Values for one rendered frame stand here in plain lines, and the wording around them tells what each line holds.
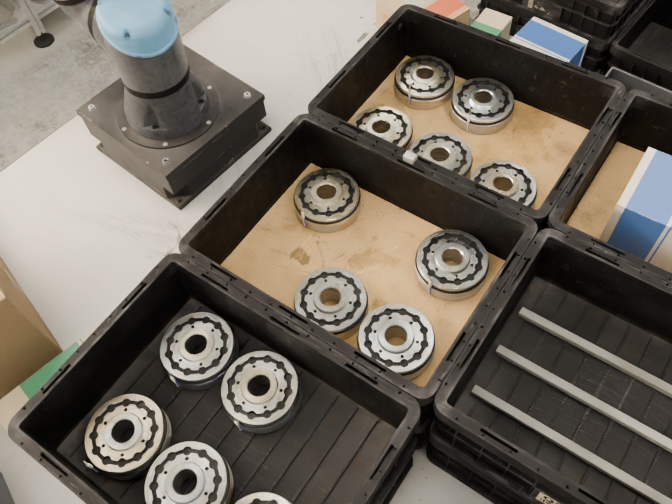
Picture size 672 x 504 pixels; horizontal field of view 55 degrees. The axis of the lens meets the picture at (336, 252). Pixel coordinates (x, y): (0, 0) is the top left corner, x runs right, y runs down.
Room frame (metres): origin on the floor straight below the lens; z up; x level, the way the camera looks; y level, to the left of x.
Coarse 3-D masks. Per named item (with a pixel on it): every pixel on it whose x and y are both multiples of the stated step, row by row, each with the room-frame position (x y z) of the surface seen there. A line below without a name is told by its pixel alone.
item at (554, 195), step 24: (384, 24) 0.90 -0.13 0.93; (456, 24) 0.88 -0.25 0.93; (360, 48) 0.85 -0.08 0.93; (528, 48) 0.80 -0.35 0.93; (576, 72) 0.74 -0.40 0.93; (336, 120) 0.70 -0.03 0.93; (600, 120) 0.65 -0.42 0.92; (384, 144) 0.64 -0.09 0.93; (432, 168) 0.58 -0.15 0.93; (576, 168) 0.55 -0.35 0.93; (480, 192) 0.53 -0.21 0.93; (552, 192) 0.52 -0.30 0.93; (528, 216) 0.48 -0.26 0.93
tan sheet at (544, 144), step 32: (384, 96) 0.84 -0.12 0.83; (416, 128) 0.75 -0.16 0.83; (448, 128) 0.74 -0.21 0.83; (512, 128) 0.73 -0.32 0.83; (544, 128) 0.72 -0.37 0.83; (576, 128) 0.71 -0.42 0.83; (480, 160) 0.67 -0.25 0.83; (512, 160) 0.66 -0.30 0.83; (544, 160) 0.65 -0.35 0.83; (544, 192) 0.59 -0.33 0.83
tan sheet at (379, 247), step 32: (288, 192) 0.65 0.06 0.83; (256, 224) 0.59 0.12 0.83; (288, 224) 0.59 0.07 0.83; (352, 224) 0.57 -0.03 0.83; (384, 224) 0.57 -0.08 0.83; (416, 224) 0.56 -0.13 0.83; (256, 256) 0.54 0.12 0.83; (288, 256) 0.53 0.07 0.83; (320, 256) 0.52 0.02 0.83; (352, 256) 0.51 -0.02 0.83; (384, 256) 0.51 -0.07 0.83; (288, 288) 0.47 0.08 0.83; (384, 288) 0.45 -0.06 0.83; (416, 288) 0.45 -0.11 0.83; (448, 320) 0.39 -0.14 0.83; (416, 384) 0.30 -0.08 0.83
